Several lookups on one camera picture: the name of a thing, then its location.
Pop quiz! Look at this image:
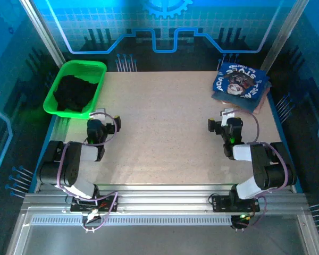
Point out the black t-shirt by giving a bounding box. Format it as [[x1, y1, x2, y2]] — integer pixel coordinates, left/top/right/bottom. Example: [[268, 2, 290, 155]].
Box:
[[53, 74, 99, 112]]

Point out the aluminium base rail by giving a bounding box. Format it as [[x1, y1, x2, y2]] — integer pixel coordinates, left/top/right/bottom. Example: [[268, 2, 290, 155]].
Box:
[[23, 183, 309, 214]]

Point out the white wire connector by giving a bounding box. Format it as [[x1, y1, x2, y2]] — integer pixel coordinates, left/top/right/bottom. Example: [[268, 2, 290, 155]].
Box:
[[82, 208, 102, 223]]

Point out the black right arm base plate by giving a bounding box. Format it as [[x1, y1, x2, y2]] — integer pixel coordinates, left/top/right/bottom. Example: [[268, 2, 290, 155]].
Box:
[[212, 193, 261, 213]]

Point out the pink folded t-shirt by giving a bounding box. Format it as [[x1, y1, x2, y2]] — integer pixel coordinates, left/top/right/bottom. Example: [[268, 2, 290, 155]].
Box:
[[254, 87, 272, 115]]

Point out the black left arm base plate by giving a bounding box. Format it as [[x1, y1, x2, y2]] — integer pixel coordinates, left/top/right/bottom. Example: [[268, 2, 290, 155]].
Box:
[[70, 195, 119, 213]]

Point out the black controller with LEDs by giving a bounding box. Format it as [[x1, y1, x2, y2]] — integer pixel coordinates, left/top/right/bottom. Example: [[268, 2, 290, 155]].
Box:
[[230, 212, 255, 232]]

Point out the slotted grey cable duct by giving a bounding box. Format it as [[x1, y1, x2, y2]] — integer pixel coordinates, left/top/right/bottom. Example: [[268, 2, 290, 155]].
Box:
[[30, 214, 233, 227]]

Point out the blue printed folded t-shirt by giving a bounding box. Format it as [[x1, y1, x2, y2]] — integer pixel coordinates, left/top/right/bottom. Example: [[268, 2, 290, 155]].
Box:
[[212, 63, 271, 105]]

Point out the green plastic basket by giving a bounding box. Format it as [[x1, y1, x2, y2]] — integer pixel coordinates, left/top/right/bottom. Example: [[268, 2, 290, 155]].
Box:
[[43, 59, 108, 120]]

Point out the aluminium frame post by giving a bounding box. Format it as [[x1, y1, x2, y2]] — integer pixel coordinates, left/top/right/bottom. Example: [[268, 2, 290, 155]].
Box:
[[260, 0, 309, 72], [20, 0, 67, 70]]

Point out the blue table side strip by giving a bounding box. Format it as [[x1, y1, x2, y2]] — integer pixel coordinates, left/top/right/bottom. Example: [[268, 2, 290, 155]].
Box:
[[29, 115, 57, 193], [267, 92, 304, 193]]

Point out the grey metal bottom panel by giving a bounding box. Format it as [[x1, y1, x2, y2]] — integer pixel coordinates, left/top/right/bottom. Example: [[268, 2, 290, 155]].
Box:
[[5, 207, 319, 255]]

